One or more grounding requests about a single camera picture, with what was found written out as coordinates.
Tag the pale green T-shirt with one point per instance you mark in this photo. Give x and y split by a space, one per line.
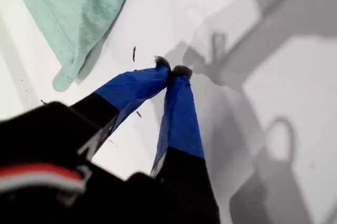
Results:
76 11

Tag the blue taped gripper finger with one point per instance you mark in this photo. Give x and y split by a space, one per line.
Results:
181 118
126 91

